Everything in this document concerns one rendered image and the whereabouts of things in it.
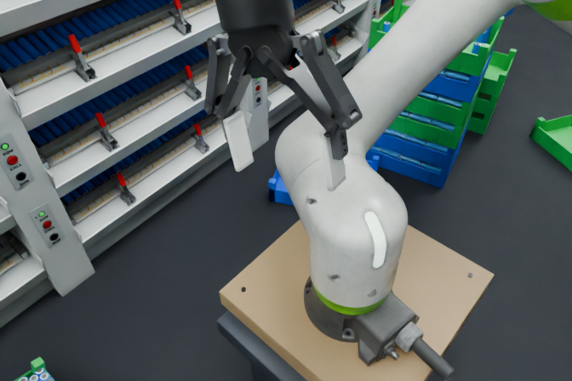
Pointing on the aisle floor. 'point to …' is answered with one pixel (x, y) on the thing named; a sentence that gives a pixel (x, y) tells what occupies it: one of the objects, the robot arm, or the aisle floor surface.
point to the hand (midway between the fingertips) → (286, 167)
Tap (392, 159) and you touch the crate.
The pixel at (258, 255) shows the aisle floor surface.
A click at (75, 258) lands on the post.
